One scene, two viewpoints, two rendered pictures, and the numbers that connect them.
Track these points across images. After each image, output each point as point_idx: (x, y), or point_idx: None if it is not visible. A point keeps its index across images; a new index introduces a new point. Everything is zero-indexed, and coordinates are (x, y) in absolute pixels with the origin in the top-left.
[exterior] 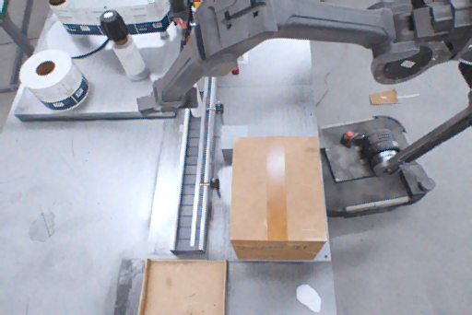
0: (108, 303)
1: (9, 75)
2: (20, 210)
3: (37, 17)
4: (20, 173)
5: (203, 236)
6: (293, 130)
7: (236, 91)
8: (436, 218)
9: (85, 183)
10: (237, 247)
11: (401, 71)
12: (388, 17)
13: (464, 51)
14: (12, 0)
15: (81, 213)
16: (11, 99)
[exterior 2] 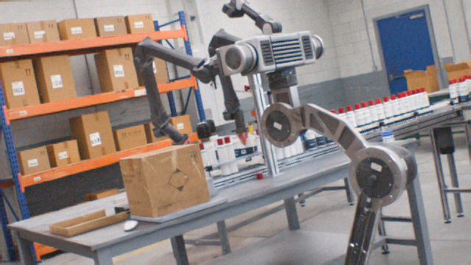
0: None
1: (213, 249)
2: (98, 204)
3: (273, 228)
4: (117, 197)
5: None
6: (241, 193)
7: (245, 183)
8: None
9: None
10: (123, 177)
11: (277, 132)
12: (199, 59)
13: (225, 74)
14: (272, 218)
15: (112, 206)
16: (196, 259)
